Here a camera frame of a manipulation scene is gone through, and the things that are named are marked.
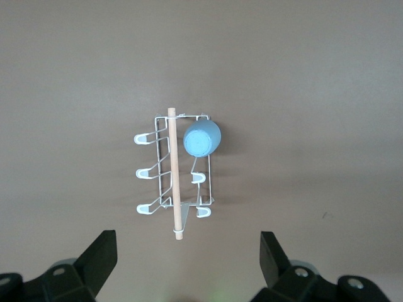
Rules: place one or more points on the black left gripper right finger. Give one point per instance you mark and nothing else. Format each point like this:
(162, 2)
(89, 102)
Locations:
(277, 267)

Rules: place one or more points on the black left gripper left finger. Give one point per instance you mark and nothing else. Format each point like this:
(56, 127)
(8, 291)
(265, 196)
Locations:
(85, 267)

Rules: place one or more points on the blue plastic cup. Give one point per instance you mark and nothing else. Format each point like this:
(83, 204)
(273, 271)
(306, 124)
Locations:
(201, 138)

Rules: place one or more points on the brown table cover sheet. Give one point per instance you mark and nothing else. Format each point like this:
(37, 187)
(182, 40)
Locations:
(299, 94)

